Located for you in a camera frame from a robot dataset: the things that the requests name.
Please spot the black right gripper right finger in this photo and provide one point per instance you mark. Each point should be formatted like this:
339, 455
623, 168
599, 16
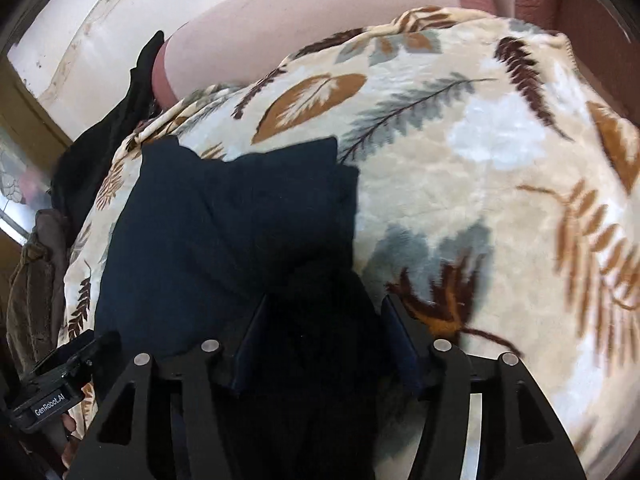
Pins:
490, 410

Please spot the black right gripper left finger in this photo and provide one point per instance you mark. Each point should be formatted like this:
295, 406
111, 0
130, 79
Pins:
170, 418

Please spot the navy blue zip jacket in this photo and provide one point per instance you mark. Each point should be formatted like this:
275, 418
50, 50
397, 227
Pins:
256, 253

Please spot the left hand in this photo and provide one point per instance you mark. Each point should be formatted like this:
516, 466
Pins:
71, 446

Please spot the brown fleece garment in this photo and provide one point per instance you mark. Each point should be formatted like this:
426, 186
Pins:
36, 303

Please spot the black garment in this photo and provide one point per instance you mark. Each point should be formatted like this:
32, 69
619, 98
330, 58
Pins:
80, 171

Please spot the wooden framed window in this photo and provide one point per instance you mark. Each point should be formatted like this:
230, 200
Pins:
31, 144

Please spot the leaf pattern fleece blanket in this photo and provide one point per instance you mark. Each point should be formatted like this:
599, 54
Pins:
498, 195

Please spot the pink quilted mattress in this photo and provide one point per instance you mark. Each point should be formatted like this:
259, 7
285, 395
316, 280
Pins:
242, 40

